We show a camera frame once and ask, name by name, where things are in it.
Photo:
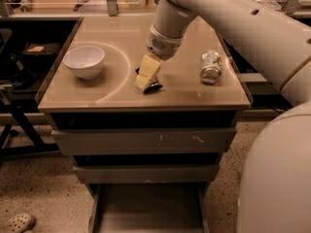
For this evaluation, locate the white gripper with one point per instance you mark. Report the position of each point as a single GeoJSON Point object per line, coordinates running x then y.
{"type": "Point", "coordinates": [162, 46]}

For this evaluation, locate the black rxbar chocolate wrapper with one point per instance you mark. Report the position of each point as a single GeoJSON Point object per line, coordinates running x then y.
{"type": "Point", "coordinates": [145, 85]}

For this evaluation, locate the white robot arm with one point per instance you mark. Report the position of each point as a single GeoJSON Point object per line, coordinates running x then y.
{"type": "Point", "coordinates": [275, 189]}

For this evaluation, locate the grey top drawer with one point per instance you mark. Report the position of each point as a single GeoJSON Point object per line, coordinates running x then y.
{"type": "Point", "coordinates": [143, 140]}

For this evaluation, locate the grey drawer cabinet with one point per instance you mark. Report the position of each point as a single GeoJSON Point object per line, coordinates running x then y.
{"type": "Point", "coordinates": [112, 101]}

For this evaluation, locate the grey middle drawer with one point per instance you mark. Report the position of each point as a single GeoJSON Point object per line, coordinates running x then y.
{"type": "Point", "coordinates": [187, 173]}

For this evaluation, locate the open grey bottom drawer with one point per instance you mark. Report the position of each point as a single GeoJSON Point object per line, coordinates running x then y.
{"type": "Point", "coordinates": [148, 208]}

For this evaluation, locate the crushed aluminium soda can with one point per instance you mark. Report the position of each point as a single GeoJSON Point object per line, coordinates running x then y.
{"type": "Point", "coordinates": [211, 67]}

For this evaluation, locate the white ceramic bowl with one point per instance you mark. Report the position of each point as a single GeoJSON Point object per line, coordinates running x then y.
{"type": "Point", "coordinates": [85, 62]}

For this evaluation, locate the black box on shelf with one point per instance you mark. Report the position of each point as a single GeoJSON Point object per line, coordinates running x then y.
{"type": "Point", "coordinates": [42, 49]}

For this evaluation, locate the white perforated clog shoe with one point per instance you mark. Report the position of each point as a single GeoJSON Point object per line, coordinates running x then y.
{"type": "Point", "coordinates": [21, 223]}

